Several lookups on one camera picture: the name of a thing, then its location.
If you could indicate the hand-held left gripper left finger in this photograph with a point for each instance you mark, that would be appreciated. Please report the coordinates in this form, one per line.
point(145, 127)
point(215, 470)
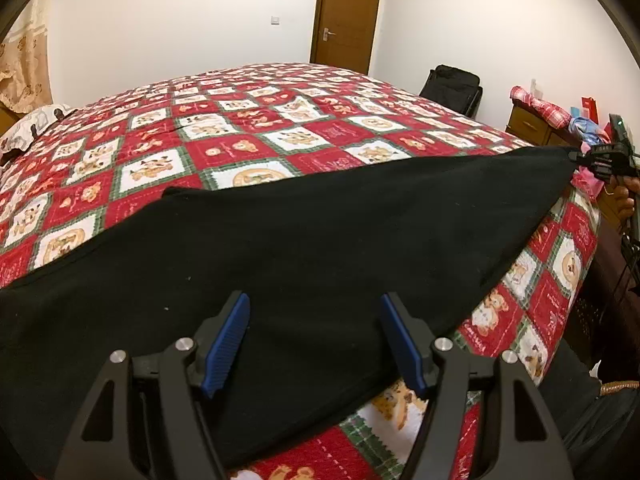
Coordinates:
point(227, 350)

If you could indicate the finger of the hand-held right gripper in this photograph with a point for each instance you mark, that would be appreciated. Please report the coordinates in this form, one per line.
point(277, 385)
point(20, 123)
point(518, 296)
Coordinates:
point(597, 160)

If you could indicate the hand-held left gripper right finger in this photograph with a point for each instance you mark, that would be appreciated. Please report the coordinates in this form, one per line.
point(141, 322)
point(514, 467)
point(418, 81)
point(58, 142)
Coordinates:
point(402, 345)

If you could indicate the black pants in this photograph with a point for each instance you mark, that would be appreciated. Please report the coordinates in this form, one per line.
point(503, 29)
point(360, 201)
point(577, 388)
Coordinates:
point(300, 240)

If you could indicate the person's right hand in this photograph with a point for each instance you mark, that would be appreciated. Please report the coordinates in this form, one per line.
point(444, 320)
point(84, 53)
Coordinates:
point(626, 202)

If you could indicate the pink cloth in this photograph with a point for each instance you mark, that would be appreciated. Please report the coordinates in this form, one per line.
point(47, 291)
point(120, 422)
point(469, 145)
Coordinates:
point(587, 182)

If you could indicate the blue cloth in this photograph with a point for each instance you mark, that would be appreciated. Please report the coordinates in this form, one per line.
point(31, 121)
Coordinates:
point(587, 129)

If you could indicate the red box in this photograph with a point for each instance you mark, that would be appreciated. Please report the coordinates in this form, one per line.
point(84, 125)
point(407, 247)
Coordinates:
point(589, 109)

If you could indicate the red plaid cloth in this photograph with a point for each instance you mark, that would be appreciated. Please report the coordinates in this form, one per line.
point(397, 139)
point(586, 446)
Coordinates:
point(547, 107)

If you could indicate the brown wooden dresser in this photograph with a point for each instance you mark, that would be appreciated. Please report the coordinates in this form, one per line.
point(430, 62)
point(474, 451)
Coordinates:
point(530, 125)

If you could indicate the black suitcase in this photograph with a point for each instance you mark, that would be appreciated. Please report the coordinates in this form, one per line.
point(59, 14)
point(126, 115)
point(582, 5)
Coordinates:
point(452, 90)

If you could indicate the person's dark trousers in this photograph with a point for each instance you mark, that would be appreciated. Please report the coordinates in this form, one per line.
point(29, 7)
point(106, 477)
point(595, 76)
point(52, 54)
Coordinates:
point(595, 430)

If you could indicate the red printed bear blanket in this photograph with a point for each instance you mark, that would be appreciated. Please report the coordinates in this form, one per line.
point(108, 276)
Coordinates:
point(225, 125)

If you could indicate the brown wooden door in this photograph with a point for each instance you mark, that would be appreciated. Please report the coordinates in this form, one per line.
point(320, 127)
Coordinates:
point(347, 15)

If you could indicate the white patterned pillow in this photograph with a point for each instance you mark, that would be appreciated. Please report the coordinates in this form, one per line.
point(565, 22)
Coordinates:
point(35, 122)

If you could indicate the beige patterned curtain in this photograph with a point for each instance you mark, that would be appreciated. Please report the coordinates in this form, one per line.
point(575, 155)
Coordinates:
point(25, 60)

